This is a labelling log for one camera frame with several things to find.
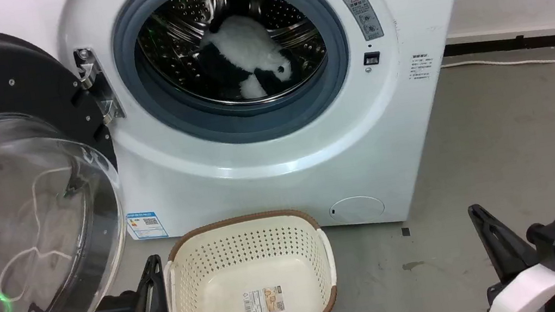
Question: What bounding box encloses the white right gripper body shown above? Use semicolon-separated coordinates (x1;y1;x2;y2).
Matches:
481;260;555;312

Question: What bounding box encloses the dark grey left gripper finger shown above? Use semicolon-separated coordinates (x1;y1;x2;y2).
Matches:
129;253;170;312

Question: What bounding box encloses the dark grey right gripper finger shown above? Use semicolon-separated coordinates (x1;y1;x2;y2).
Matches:
467;195;542;287

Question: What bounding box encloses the white front-load washing machine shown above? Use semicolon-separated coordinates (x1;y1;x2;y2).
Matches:
0;0;508;279

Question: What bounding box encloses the metal door hinge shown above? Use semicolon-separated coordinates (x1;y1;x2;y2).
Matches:
73;43;127;129

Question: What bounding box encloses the blue white energy label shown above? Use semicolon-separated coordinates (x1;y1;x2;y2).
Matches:
125;208;169;243

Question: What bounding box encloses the cream perforated laundry basket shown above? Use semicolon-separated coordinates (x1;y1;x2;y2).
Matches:
156;203;343;312

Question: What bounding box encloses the paper label with barcode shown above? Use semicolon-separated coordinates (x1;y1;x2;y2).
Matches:
242;284;286;312

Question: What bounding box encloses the round white filter cover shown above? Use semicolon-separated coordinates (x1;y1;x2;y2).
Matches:
328;193;387;227

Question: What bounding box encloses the small printed text sticker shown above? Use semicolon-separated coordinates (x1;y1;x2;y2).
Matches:
407;51;437;81

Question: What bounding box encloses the black baseboard strip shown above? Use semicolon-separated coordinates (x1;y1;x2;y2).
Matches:
443;28;555;67

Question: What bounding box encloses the steel perforated washer drum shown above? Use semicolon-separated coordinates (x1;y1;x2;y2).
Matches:
131;0;334;122

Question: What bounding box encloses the grey warning sticker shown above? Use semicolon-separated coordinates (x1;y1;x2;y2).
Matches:
342;0;385;45

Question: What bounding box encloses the black white panda plush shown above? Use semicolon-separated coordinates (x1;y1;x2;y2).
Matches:
189;7;301;107

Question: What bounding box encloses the thin white cord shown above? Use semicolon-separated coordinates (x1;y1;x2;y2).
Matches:
0;163;105;305

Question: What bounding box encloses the white floor cable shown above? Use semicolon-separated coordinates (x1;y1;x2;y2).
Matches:
440;46;555;80

